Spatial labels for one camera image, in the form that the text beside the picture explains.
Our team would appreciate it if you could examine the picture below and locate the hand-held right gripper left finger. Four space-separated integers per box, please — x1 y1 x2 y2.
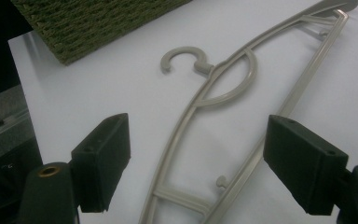
70 112 132 214

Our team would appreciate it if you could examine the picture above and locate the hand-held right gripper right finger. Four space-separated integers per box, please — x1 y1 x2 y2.
262 114 351 217

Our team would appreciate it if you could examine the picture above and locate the grey plastic clothes hanger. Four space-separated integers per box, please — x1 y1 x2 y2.
137 0 358 224

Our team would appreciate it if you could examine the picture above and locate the green woven basket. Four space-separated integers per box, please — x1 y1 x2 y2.
10 0 194 66

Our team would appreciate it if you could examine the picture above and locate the white paper sheet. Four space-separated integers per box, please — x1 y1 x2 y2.
7 0 358 224

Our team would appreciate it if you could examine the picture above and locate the metal floor rail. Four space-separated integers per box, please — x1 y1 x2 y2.
0 108 32 147

